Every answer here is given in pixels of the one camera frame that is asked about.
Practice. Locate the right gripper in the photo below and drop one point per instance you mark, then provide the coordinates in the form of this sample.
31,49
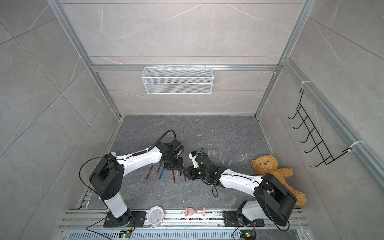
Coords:
191,170

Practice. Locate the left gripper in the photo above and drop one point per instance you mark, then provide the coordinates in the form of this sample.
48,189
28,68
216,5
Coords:
179,167

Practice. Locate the blue carving knife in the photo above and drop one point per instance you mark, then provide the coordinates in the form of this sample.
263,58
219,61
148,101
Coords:
161,174

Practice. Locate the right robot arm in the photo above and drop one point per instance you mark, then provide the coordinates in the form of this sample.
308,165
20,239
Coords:
274,201

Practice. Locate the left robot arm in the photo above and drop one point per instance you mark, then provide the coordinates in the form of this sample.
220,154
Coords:
108,175

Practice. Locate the pink hourglass timer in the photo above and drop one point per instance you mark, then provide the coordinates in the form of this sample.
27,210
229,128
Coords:
195,211

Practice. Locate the brown teddy bear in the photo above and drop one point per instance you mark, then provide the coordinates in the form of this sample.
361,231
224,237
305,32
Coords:
269,165

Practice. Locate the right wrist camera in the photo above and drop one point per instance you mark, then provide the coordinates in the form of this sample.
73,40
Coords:
193,155

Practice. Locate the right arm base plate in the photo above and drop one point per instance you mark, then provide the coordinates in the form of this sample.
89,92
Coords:
233,219

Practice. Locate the white wire mesh basket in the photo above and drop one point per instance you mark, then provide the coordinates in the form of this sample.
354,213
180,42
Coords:
178,80

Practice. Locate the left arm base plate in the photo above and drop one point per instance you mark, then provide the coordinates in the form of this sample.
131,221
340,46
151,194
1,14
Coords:
127,220

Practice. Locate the black wire hook rack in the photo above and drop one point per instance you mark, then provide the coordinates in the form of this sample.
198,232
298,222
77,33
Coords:
314,135

